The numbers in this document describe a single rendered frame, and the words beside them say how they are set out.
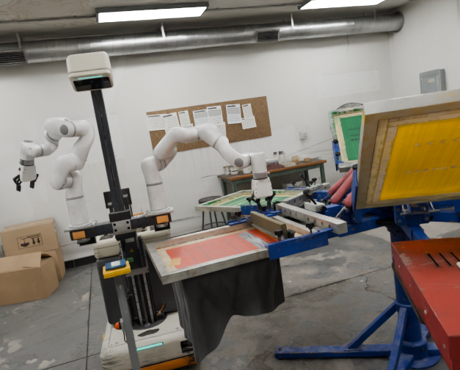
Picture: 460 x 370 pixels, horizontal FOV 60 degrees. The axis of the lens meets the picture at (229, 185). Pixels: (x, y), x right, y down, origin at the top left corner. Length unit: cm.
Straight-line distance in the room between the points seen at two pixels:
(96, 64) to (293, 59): 465
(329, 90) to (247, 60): 145
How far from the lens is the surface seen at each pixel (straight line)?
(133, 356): 227
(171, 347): 283
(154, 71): 585
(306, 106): 654
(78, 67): 222
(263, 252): 182
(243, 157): 201
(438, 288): 109
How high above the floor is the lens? 155
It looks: 8 degrees down
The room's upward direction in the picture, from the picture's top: 9 degrees counter-clockwise
